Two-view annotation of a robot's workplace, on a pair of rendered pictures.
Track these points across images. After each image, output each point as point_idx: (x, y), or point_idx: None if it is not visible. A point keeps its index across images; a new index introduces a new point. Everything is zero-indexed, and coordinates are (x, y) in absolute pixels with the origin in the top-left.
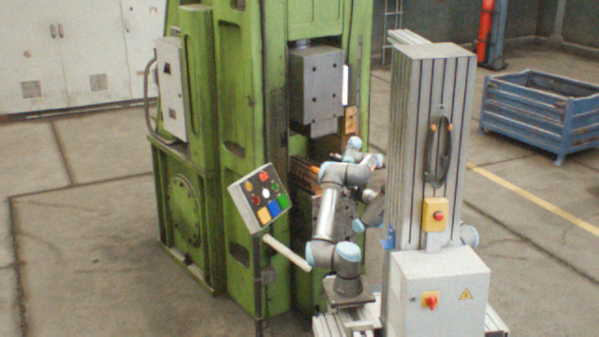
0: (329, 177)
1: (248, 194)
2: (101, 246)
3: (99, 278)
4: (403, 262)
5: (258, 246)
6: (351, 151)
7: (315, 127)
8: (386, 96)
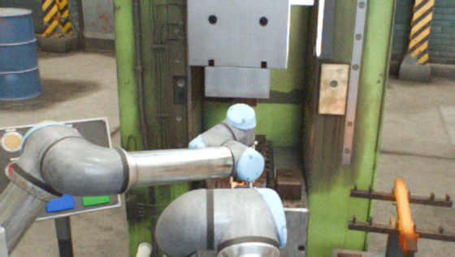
0: (22, 155)
1: (2, 154)
2: (122, 194)
3: (76, 226)
4: None
5: (67, 256)
6: (215, 130)
7: (216, 77)
8: None
